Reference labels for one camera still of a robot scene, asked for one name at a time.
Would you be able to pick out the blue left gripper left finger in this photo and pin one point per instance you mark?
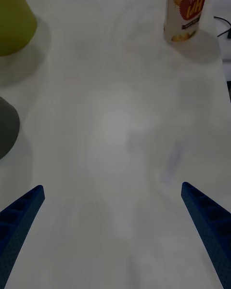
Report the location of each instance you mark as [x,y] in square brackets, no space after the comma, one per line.
[16,219]

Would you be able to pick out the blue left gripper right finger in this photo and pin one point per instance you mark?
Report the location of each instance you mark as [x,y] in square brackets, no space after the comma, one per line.
[211,224]

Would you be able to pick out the grey plastic bin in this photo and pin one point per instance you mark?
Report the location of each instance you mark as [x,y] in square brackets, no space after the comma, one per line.
[7,127]

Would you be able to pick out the white can with red label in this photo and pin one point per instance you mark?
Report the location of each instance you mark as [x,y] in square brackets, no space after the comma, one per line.
[185,7]

